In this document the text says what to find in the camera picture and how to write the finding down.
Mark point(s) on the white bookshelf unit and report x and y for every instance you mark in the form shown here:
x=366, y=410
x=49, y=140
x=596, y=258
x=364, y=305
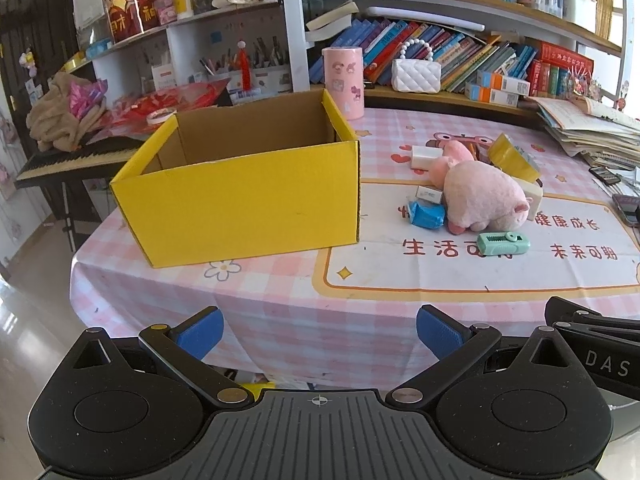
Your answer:
x=295, y=35

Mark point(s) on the pink cartoon cylinder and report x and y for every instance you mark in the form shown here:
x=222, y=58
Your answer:
x=343, y=82

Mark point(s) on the small white box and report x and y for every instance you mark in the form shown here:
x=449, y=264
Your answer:
x=430, y=195

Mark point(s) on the blue crinkled packet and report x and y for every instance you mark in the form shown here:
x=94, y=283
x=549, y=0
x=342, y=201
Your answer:
x=426, y=215

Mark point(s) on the white pen holder with pens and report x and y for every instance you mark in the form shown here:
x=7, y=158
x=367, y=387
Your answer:
x=272, y=80

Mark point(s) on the white bottle with yellow label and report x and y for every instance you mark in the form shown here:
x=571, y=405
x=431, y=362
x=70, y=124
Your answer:
x=183, y=1

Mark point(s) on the red tassel charm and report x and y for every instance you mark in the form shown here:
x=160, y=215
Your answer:
x=245, y=67

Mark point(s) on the stack of papers and workbooks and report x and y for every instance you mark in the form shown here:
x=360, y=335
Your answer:
x=590, y=127

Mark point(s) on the beige fleece blanket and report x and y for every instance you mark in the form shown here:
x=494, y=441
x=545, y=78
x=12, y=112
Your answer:
x=52, y=120

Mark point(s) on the red paper-cut sheets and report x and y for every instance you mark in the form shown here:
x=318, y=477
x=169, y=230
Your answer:
x=195, y=97

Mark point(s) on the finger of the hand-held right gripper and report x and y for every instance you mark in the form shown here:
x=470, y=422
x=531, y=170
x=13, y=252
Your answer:
x=590, y=314

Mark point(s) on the row of red dictionaries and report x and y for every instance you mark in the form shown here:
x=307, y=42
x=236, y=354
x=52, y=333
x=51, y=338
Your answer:
x=560, y=67

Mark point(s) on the orange white carton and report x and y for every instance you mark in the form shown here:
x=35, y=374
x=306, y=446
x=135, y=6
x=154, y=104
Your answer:
x=505, y=82
x=492, y=95

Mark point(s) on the black electronic keyboard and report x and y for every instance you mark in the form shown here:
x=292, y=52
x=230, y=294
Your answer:
x=75, y=160

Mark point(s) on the red gift box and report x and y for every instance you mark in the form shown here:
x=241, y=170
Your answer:
x=130, y=7

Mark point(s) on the pink small box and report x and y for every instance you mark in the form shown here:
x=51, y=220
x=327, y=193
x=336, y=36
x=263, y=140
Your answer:
x=166, y=11

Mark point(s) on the row of colourful books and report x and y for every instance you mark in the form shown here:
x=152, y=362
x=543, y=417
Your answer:
x=450, y=55

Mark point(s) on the gold tape roll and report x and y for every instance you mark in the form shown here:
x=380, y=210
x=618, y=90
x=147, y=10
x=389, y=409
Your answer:
x=77, y=62

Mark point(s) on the yellow cardboard box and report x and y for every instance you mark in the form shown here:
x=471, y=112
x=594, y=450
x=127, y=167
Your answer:
x=240, y=205

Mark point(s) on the light blue box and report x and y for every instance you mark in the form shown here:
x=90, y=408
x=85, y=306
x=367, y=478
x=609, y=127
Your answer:
x=99, y=47

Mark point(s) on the pink plush pig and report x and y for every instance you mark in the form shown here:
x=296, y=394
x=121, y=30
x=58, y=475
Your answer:
x=482, y=195

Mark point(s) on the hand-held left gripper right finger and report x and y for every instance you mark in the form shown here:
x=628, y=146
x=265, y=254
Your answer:
x=440, y=332

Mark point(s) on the pink foil wrapping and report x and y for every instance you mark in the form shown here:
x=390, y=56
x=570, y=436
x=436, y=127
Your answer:
x=87, y=97

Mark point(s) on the black keyboard stand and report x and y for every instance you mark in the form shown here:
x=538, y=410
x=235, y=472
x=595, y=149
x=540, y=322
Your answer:
x=65, y=215

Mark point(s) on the white double-sided tape roll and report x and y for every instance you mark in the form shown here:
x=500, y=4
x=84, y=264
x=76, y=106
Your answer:
x=161, y=116

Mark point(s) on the yellow packing tape roll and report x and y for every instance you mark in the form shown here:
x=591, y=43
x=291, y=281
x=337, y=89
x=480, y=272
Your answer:
x=507, y=155

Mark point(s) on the white rectangular eraser box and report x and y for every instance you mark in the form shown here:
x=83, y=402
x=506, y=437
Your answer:
x=425, y=156

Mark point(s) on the cream white block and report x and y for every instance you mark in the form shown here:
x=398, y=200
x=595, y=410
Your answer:
x=531, y=196

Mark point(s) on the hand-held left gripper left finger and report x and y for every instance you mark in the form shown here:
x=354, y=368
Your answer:
x=202, y=334

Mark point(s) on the white card with red label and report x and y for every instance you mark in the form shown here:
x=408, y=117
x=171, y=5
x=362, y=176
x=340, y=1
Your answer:
x=164, y=77

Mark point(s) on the small pen cup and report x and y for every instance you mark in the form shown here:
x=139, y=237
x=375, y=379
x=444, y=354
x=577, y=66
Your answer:
x=217, y=66

